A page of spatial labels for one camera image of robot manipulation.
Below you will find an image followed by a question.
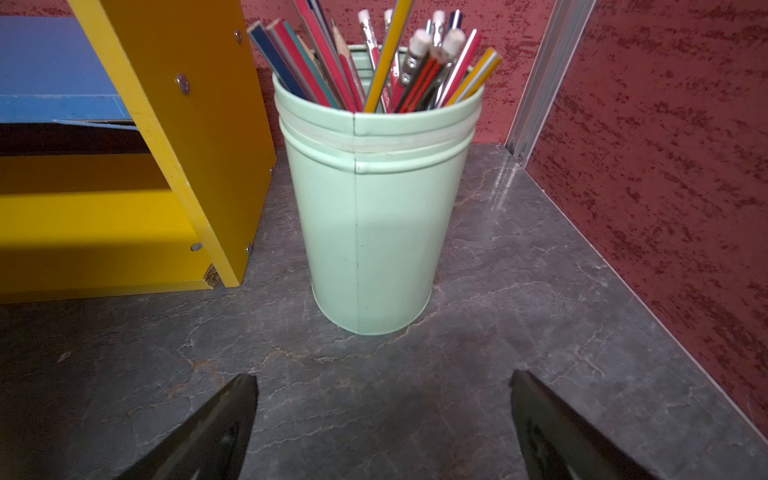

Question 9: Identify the yellow pencil in cup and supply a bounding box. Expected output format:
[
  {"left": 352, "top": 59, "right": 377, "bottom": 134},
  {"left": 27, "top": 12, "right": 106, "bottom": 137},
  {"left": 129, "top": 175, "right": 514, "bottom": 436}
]
[{"left": 363, "top": 0, "right": 413, "bottom": 114}]

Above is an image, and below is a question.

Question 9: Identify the bundle of coloured pencils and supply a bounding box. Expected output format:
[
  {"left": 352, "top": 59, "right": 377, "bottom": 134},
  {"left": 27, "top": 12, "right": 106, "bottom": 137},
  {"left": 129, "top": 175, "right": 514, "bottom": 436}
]
[{"left": 248, "top": 1, "right": 502, "bottom": 114}]

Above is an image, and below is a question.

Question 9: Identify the aluminium corner post right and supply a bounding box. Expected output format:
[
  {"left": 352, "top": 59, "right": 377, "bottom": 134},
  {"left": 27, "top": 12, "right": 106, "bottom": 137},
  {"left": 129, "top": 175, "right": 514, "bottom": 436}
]
[{"left": 505, "top": 0, "right": 596, "bottom": 169}]

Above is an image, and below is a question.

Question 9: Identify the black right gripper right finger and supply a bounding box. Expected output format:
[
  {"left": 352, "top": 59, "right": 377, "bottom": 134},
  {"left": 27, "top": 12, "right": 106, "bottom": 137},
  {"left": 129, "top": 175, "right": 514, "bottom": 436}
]
[{"left": 510, "top": 370, "right": 655, "bottom": 479}]

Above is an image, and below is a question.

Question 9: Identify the yellow shelf with coloured boards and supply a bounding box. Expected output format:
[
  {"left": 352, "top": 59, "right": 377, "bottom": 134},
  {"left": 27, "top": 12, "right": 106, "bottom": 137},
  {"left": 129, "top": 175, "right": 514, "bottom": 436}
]
[{"left": 1, "top": 1, "right": 276, "bottom": 303}]

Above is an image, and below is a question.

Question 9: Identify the mint green pencil cup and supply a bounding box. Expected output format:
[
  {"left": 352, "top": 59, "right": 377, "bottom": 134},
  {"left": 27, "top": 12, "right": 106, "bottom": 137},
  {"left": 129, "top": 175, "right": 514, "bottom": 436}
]
[{"left": 274, "top": 85, "right": 483, "bottom": 335}]

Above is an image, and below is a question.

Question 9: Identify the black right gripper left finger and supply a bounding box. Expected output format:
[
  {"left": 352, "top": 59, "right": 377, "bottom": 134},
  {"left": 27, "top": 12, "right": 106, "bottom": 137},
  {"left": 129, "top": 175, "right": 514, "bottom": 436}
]
[{"left": 119, "top": 374, "right": 259, "bottom": 479}]

